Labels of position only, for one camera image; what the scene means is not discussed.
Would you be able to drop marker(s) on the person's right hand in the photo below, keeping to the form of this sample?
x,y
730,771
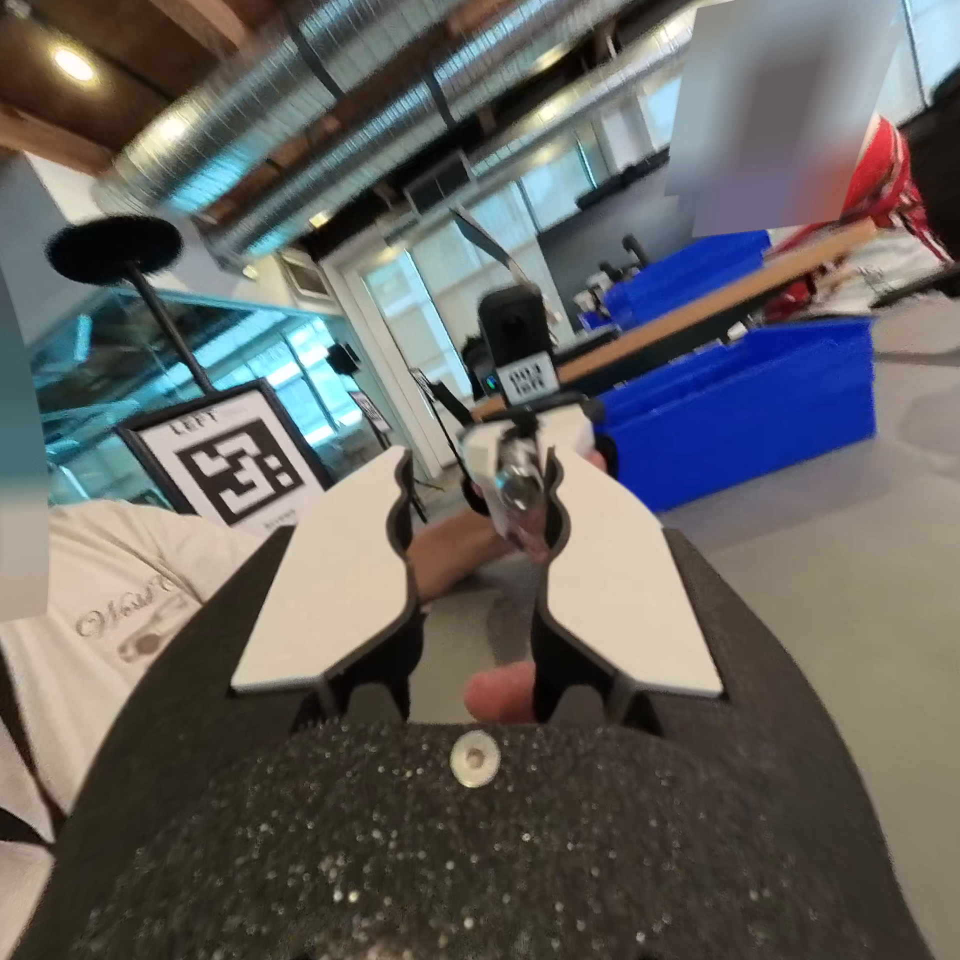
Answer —
x,y
502,694

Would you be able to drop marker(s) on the black sign on pole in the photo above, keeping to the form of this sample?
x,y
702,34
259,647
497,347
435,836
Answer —
x,y
370,409

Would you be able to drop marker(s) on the large black monitor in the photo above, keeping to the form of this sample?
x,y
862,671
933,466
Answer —
x,y
600,225

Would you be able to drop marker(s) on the silver ventilation duct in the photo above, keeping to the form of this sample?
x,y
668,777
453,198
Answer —
x,y
262,97
375,157

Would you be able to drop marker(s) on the black pole stand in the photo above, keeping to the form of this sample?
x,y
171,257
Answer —
x,y
112,244

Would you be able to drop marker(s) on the white t-shirt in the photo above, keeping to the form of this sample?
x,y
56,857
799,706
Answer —
x,y
112,570

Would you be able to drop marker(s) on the black framed marker sign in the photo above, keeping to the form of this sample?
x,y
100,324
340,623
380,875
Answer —
x,y
225,465

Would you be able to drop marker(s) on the silver hex bolt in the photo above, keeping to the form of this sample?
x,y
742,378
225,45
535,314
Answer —
x,y
529,517

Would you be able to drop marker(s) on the round ceiling lamp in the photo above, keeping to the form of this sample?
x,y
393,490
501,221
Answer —
x,y
75,62

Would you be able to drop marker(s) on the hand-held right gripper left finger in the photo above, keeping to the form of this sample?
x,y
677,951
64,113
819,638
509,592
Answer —
x,y
330,592

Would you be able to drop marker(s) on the black wall speaker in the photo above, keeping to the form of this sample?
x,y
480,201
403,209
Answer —
x,y
343,358

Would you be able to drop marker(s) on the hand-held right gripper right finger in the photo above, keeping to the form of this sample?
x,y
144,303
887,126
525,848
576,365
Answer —
x,y
622,592

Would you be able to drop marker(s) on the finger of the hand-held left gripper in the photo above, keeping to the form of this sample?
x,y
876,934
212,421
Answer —
x,y
480,450
570,431

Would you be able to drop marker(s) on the black device green screen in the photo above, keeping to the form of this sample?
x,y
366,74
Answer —
x,y
489,382

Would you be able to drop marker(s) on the person's left forearm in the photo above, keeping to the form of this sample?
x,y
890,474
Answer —
x,y
450,555

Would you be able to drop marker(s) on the wooden edged table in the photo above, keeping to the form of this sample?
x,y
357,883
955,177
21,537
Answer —
x,y
712,307

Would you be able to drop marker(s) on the blue plastic bin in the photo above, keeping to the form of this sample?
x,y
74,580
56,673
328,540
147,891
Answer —
x,y
750,405
690,270

